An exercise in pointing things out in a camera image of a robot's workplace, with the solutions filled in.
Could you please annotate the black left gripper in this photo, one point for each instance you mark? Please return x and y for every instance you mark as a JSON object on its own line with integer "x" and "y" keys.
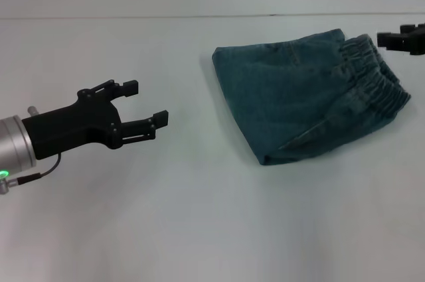
{"x": 73, "y": 122}

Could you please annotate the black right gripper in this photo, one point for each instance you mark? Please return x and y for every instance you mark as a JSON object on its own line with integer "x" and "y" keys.
{"x": 416, "y": 41}

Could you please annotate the blue denim shorts with embroidery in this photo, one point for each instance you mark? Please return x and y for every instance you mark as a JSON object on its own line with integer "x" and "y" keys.
{"x": 292, "y": 96}

